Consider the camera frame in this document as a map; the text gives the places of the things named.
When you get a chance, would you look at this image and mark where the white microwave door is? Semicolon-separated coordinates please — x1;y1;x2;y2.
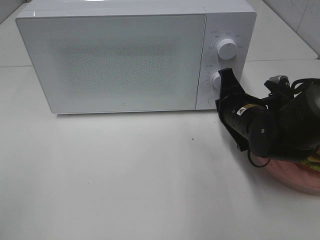
16;14;206;114

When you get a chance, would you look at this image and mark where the upper white power knob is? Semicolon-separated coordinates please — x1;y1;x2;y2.
216;37;237;60

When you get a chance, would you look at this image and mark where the white microwave oven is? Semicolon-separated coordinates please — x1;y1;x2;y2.
15;0;257;111

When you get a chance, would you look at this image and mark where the burger with cheese and lettuce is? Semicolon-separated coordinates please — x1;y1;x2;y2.
300;148;320;173

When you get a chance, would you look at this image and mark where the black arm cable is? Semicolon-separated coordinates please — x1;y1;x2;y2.
247;78;320;169

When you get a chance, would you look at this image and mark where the pink speckled plate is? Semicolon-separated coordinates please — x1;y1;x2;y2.
250;154;320;195

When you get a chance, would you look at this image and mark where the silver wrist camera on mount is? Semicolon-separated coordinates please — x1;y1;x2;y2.
269;75;291;87

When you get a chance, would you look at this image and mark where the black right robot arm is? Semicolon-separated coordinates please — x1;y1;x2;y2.
215;68;320;163

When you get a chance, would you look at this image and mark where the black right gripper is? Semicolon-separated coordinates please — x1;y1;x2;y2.
215;67;279;158

